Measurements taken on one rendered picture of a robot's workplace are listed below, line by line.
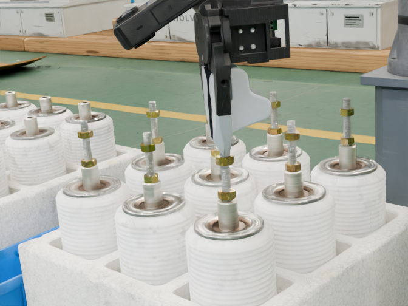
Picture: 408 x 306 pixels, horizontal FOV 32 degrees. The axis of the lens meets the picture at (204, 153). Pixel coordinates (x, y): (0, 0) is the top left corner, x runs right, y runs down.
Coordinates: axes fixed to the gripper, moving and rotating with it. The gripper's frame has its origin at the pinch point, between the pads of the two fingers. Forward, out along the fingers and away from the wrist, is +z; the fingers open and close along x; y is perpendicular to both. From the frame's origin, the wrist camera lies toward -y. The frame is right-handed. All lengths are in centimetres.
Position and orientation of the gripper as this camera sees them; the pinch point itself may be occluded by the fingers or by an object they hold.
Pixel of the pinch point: (217, 142)
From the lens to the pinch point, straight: 72.9
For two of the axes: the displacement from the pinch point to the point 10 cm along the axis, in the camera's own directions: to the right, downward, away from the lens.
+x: -1.8, -2.7, 9.5
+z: 0.7, 9.5, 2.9
